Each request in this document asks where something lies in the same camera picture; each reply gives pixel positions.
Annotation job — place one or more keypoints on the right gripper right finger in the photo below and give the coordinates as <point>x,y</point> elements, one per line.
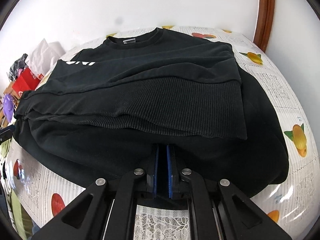
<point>218,209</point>

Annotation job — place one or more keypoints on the brown wooden door frame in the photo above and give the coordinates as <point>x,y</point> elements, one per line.
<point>264,23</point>

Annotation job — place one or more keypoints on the floral white green bedding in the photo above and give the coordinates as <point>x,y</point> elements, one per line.
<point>18,217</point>

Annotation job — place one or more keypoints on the fruit print tablecloth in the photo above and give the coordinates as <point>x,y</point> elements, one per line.
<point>294,203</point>

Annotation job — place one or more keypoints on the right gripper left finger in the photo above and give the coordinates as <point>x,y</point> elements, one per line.
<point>106,209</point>

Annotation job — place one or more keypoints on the red paper shopping bag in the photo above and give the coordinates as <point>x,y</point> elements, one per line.
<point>26,81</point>

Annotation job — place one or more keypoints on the grey plaid garment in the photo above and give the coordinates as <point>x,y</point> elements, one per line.
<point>17,67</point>

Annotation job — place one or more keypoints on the black sweatshirt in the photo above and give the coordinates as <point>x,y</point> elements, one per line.
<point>107,110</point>

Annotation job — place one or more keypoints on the white plastic shopping bag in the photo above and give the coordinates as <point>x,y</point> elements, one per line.
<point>44,57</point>

